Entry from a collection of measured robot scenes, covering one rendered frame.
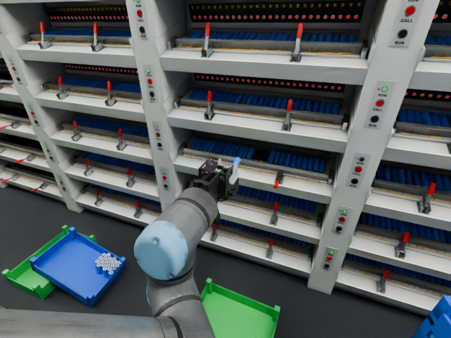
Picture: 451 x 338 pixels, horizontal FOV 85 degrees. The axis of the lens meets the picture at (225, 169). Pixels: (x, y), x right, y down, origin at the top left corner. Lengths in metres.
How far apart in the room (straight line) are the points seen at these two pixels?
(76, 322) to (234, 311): 0.82
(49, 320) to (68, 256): 1.02
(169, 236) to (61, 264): 0.97
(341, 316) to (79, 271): 1.09
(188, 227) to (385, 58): 0.59
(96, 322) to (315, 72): 0.69
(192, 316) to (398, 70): 0.69
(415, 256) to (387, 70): 0.64
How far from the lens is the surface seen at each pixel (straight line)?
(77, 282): 1.30
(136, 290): 1.23
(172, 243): 0.42
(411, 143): 0.85
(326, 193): 0.89
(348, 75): 0.75
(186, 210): 0.46
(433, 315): 0.67
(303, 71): 0.74
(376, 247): 1.06
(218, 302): 1.14
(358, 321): 1.21
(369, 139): 0.79
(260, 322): 1.11
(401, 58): 0.75
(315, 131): 0.81
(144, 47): 0.92
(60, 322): 0.36
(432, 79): 0.78
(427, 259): 1.11
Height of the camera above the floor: 0.98
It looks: 31 degrees down
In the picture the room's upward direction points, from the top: straight up
